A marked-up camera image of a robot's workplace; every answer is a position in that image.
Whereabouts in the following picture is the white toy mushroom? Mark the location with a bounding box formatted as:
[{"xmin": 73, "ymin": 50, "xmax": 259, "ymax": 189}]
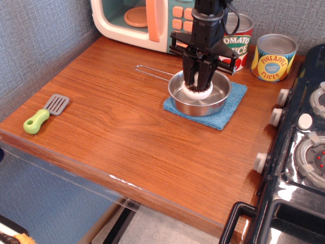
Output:
[{"xmin": 182, "ymin": 72, "xmax": 213, "ymax": 101}]

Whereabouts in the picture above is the blue cloth mat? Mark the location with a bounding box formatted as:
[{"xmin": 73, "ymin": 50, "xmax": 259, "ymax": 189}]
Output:
[{"xmin": 163, "ymin": 82, "xmax": 247, "ymax": 130}]

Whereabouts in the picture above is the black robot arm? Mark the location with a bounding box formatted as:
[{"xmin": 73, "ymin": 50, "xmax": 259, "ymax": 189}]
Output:
[{"xmin": 170, "ymin": 1, "xmax": 239, "ymax": 92}]

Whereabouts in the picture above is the orange furry object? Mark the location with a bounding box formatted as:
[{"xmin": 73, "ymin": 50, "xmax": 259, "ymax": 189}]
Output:
[{"xmin": 1, "ymin": 233, "xmax": 36, "ymax": 244}]

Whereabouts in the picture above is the pineapple slices can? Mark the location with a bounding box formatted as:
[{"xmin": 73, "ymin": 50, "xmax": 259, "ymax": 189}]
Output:
[{"xmin": 251, "ymin": 34, "xmax": 298, "ymax": 82}]

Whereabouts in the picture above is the grey stove knob upper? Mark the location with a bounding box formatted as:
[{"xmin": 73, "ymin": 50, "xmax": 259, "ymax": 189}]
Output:
[{"xmin": 277, "ymin": 89, "xmax": 289, "ymax": 107}]

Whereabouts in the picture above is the steel pot with wire handle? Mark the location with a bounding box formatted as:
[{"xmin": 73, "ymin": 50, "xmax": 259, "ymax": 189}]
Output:
[{"xmin": 135, "ymin": 65, "xmax": 232, "ymax": 117}]

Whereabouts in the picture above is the grey stove knob middle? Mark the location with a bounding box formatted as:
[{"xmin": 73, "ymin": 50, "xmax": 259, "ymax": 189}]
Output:
[{"xmin": 269, "ymin": 108, "xmax": 283, "ymax": 127}]

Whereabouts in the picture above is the black toy stove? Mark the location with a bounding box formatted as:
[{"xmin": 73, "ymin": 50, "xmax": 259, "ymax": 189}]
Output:
[{"xmin": 219, "ymin": 44, "xmax": 324, "ymax": 243}]

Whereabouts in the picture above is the green handled grey spatula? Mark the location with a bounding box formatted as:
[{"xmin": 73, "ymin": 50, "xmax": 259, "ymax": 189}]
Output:
[{"xmin": 23, "ymin": 94, "xmax": 70, "ymax": 135}]

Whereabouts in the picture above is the tomato sauce can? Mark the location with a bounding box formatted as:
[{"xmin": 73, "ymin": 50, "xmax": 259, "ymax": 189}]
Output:
[{"xmin": 223, "ymin": 12, "xmax": 254, "ymax": 72}]

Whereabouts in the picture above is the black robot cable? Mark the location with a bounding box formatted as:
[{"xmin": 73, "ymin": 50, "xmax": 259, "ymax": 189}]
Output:
[{"xmin": 222, "ymin": 2, "xmax": 241, "ymax": 37}]

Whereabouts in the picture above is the grey stove knob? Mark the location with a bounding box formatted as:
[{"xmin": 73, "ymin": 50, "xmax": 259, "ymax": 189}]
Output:
[
  {"xmin": 269, "ymin": 108, "xmax": 283, "ymax": 127},
  {"xmin": 277, "ymin": 89, "xmax": 289, "ymax": 107},
  {"xmin": 253, "ymin": 152, "xmax": 268, "ymax": 174}
]

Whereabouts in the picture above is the grey stove knob lower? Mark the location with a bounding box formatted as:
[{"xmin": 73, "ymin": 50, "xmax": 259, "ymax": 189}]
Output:
[{"xmin": 253, "ymin": 152, "xmax": 268, "ymax": 174}]

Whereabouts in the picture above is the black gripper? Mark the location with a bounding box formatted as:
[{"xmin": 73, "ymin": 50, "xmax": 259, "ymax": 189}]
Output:
[{"xmin": 170, "ymin": 15, "xmax": 239, "ymax": 92}]

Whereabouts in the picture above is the toy microwave teal and white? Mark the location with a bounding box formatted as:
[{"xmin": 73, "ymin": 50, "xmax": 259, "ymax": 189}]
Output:
[{"xmin": 90, "ymin": 0, "xmax": 194, "ymax": 53}]

